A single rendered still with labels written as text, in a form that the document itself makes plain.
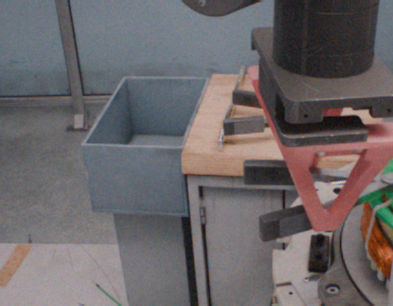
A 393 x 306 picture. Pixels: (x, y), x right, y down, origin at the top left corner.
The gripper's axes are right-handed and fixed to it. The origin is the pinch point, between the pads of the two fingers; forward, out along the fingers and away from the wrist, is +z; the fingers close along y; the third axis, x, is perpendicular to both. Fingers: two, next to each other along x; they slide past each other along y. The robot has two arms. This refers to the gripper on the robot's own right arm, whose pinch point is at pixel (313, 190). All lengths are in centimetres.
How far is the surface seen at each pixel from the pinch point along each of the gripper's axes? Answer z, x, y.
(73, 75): 99, -33, -238
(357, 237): 6.6, 4.6, -3.0
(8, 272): 41, -31, -45
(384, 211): 1.6, 4.7, 0.9
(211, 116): 11.2, -2.2, -31.3
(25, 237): 122, -50, -161
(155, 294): 33.5, -9.9, -28.8
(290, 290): 7.6, -1.3, 0.8
